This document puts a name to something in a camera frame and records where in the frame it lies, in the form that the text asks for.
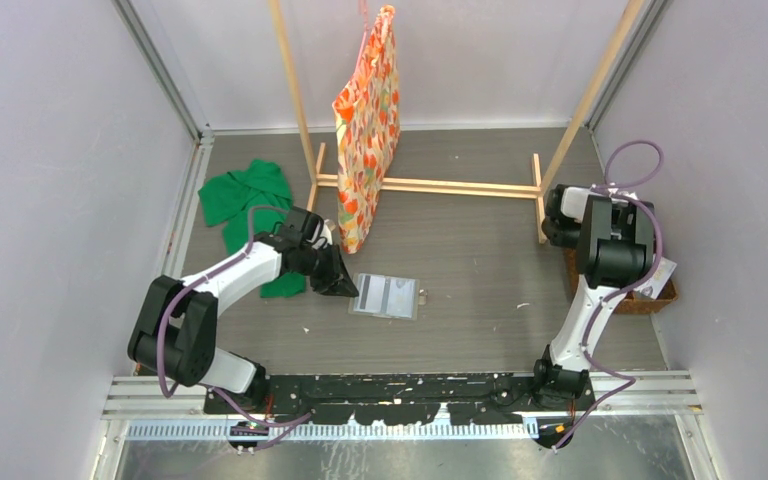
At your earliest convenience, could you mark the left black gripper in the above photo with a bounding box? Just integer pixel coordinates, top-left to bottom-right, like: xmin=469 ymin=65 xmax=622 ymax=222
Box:
xmin=297 ymin=241 xmax=359 ymax=299

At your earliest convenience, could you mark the grey card holder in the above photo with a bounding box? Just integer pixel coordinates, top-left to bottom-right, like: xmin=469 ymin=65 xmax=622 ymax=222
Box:
xmin=347 ymin=273 xmax=428 ymax=320

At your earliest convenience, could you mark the white credit card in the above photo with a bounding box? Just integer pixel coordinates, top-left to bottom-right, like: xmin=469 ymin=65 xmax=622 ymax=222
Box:
xmin=633 ymin=257 xmax=677 ymax=300

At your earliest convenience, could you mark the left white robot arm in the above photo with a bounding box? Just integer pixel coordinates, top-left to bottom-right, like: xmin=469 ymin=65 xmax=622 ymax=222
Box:
xmin=127 ymin=207 xmax=359 ymax=414

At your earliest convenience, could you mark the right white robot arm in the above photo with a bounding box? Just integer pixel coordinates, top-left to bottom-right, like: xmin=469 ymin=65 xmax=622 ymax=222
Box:
xmin=530 ymin=185 xmax=656 ymax=411

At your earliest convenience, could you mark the brown wicker basket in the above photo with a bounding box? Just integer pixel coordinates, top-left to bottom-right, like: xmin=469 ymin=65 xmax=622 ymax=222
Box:
xmin=563 ymin=249 xmax=679 ymax=315

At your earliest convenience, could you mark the wooden hanging rack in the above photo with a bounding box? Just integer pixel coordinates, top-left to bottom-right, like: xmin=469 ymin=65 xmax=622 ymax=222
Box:
xmin=268 ymin=0 xmax=644 ymax=224

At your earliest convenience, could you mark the green cloth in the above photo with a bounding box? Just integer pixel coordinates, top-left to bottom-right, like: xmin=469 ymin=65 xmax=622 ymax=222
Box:
xmin=184 ymin=159 xmax=305 ymax=312

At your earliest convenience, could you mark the orange patterned hanging cloth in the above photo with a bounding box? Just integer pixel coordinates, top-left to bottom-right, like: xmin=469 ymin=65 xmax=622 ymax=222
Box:
xmin=332 ymin=5 xmax=401 ymax=254

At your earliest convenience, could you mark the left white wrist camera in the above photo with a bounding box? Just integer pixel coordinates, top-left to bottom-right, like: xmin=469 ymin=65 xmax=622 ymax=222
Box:
xmin=312 ymin=219 xmax=336 ymax=249

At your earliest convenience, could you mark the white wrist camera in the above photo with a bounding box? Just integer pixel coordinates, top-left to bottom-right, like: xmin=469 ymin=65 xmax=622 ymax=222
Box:
xmin=605 ymin=188 xmax=640 ymax=205
xmin=312 ymin=219 xmax=336 ymax=249

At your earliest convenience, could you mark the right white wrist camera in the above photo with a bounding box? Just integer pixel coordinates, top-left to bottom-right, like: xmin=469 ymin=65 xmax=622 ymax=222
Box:
xmin=605 ymin=188 xmax=640 ymax=205

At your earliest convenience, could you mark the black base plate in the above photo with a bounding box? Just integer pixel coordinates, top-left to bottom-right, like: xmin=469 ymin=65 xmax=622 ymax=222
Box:
xmin=204 ymin=372 xmax=595 ymax=426

